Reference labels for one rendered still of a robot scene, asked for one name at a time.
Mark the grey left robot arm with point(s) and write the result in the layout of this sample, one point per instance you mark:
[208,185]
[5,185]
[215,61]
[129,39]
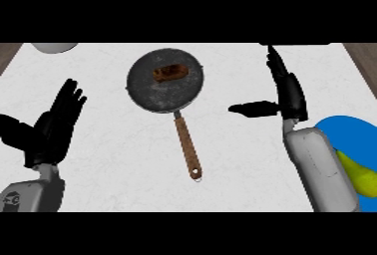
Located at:
[30,191]

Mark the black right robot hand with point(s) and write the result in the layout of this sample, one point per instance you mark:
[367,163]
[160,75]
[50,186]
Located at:
[291,96]

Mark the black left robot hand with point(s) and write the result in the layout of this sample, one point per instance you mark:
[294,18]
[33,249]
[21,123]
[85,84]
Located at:
[57,126]

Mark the yellow-green vegetable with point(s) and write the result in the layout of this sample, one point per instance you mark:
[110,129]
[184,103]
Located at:
[362,174]

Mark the blue plate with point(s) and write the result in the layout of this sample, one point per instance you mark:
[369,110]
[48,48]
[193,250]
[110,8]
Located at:
[356,139]

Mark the brown sweet potato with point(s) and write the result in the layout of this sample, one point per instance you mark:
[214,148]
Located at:
[171,73]

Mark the dark grey frying pan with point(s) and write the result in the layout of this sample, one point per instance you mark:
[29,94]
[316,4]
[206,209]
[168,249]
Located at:
[168,94]

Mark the pale grey round object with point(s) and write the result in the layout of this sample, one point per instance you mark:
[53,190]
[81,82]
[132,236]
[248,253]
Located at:
[54,47]

